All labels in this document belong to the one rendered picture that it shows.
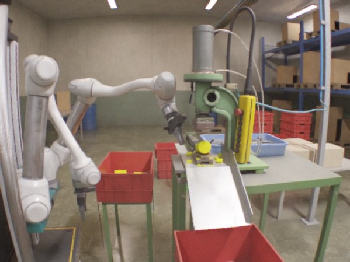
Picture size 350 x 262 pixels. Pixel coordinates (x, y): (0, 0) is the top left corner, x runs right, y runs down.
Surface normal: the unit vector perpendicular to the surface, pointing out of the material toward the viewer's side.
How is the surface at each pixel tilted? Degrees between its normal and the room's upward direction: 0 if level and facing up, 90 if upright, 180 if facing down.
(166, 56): 90
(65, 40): 90
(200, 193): 30
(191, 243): 90
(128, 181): 90
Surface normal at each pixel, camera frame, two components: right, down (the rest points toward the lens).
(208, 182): 0.04, -0.77
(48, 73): 0.65, 0.02
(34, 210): 0.63, 0.24
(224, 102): 0.09, 0.17
